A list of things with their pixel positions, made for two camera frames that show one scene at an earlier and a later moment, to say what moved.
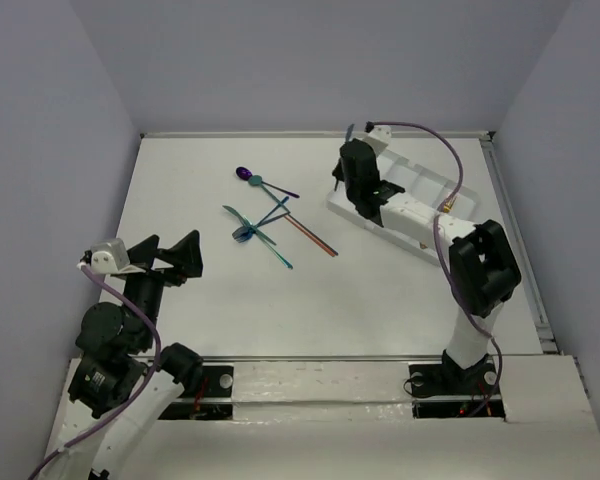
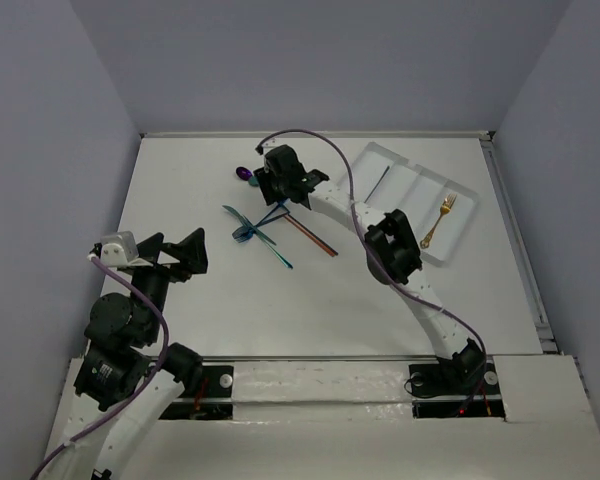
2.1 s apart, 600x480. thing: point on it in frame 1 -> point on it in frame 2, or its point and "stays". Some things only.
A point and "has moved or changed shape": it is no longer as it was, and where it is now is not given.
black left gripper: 159,268 stays
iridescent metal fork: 282,260 stays
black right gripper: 338,171 -> 264,175
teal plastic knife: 247,224 stays
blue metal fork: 243,234 stays
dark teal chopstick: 349,131 has moved or changed shape
